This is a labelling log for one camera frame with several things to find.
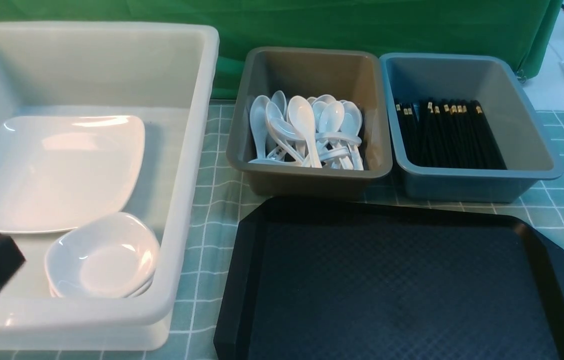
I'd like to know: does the green backdrop cloth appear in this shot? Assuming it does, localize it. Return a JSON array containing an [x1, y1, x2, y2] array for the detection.
[[0, 0, 563, 100]]

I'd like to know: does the large white square plate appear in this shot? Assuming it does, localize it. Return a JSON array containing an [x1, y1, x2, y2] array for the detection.
[[0, 115, 146, 234]]

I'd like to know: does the white ceramic soup spoon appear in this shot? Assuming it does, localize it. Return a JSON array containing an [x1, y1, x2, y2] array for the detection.
[[287, 95, 323, 169]]

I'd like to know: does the black plastic serving tray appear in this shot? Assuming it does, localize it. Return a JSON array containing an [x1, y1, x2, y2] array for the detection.
[[213, 196, 564, 360]]

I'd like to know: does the grey plastic spoon bin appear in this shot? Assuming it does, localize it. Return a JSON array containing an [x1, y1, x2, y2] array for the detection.
[[225, 47, 393, 199]]

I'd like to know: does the pile of black chopsticks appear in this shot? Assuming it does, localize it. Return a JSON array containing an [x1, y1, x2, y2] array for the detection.
[[394, 98, 508, 170]]

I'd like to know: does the large white plastic tub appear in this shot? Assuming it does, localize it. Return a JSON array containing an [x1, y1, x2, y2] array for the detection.
[[0, 22, 220, 352]]

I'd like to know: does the teal checkered tablecloth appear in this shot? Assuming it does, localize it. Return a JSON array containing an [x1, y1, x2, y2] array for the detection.
[[0, 100, 564, 360]]

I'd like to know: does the white small dish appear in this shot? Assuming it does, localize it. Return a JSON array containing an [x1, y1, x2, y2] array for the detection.
[[48, 279, 153, 298], [44, 212, 161, 299]]

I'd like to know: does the blue plastic chopstick bin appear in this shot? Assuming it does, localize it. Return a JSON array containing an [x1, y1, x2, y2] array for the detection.
[[380, 53, 564, 203]]

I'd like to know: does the pile of white spoons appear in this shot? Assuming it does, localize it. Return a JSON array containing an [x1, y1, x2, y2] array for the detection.
[[248, 90, 365, 171]]

